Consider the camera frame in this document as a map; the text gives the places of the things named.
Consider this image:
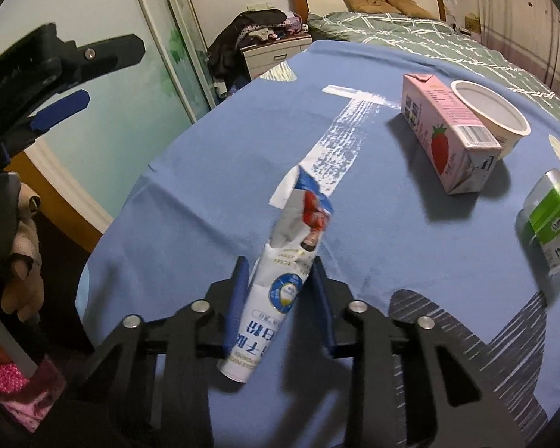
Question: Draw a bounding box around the white blue milk pouch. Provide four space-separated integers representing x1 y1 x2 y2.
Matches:
218 167 334 383

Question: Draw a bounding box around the brown pillow left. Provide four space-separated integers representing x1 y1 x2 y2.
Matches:
343 0 401 14

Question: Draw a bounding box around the blue star-print tablecloth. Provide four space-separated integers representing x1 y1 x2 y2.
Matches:
77 41 560 440

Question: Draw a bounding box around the bed with green quilt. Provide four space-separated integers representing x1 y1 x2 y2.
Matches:
307 11 560 122

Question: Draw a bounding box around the pink patterned sleeve forearm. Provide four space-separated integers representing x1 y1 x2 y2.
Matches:
0 353 66 433

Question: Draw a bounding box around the green label plastic container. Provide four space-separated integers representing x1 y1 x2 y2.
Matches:
522 169 560 275

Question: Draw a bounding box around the glass sliding door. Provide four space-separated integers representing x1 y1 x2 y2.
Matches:
0 0 211 227

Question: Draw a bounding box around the brown pillow right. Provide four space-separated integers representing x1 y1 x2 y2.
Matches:
385 0 435 19

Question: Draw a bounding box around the white pink curtain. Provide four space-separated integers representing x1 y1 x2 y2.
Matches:
476 0 560 97

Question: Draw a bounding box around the dark clothes pile on cabinet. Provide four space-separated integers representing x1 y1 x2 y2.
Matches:
207 8 310 99

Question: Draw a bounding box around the white bedside cabinet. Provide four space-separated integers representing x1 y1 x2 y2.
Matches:
242 34 312 80

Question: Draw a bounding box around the pink strawberry milk carton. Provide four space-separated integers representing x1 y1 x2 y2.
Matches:
401 74 502 195

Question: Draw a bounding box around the brown pillow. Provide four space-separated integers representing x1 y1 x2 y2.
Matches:
343 0 401 14
385 0 435 19

